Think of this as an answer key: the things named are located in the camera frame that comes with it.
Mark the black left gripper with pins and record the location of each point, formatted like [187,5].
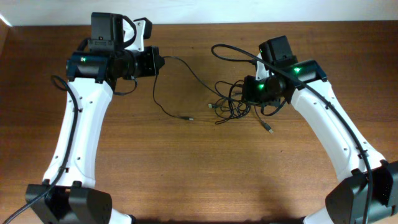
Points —
[155,61]

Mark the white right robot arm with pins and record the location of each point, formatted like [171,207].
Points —
[367,189]

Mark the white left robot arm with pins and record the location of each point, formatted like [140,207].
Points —
[114,50]

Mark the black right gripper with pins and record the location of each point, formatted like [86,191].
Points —
[249,94]

